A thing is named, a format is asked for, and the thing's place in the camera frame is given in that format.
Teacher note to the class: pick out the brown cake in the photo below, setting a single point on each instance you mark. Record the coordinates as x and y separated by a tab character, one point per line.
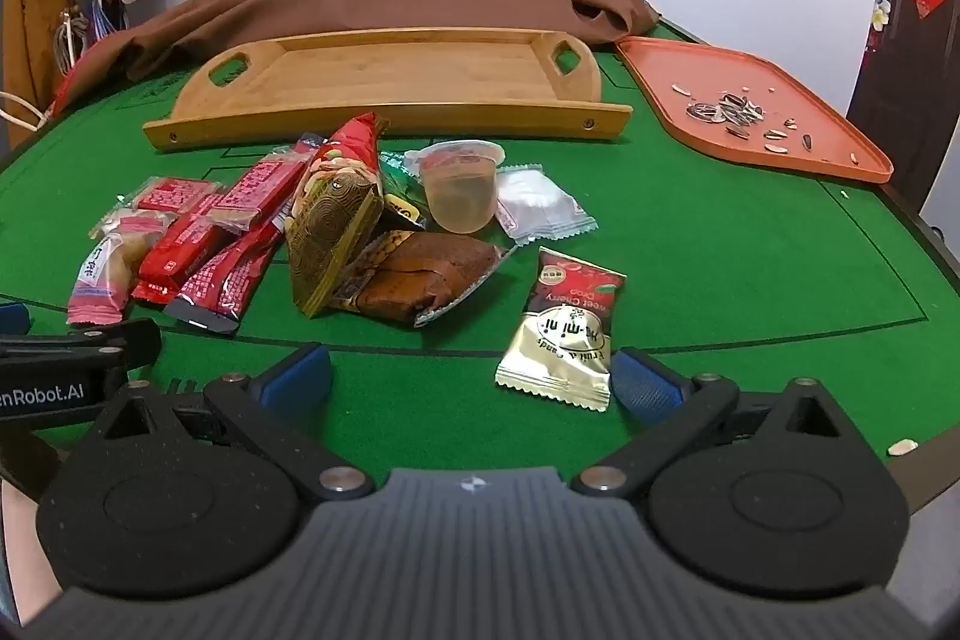
413	277

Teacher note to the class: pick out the green candy wrapper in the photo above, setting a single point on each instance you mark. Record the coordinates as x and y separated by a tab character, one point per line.
403	192

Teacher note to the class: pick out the dark red long snack bar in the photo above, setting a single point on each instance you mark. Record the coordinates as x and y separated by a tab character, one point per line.
215	297

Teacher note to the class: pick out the red snack bar wrapper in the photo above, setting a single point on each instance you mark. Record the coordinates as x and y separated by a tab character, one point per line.
185	247

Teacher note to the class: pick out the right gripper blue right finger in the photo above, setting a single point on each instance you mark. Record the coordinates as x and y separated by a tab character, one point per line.
677	414

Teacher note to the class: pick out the clear jelly cup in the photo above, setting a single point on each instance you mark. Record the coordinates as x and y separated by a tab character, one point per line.
459	179

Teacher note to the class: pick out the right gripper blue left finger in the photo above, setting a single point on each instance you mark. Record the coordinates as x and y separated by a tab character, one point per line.
266	415

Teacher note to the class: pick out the pink red small snack pack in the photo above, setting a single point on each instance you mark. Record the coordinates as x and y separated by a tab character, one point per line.
153	206

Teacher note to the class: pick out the red printed clear cracker pack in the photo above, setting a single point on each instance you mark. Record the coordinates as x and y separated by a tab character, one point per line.
261	190

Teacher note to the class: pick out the brown cloth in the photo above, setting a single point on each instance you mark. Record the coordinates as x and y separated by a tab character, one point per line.
197	30

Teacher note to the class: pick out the dark wooden door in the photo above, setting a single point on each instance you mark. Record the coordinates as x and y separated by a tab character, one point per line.
906	95

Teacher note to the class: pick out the pink rice cake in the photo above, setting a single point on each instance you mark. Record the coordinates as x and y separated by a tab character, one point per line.
106	278

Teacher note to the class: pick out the bamboo serving tray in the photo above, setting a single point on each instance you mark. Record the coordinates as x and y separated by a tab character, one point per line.
473	82

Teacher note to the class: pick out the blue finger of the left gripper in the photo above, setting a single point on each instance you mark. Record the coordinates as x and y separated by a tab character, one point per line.
15	319

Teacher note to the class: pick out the pile of sunflower seeds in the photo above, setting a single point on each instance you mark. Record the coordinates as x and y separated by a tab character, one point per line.
745	126

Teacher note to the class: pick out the red gold fruit candy packet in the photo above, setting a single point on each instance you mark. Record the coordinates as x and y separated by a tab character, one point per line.
562	349

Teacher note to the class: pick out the white clear snack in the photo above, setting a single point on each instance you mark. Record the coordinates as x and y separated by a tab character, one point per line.
531	207

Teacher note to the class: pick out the red gold peanut snack bag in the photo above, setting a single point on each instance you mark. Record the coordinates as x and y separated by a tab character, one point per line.
335	208

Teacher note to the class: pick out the orange plastic tray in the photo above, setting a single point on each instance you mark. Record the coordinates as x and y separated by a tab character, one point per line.
843	151

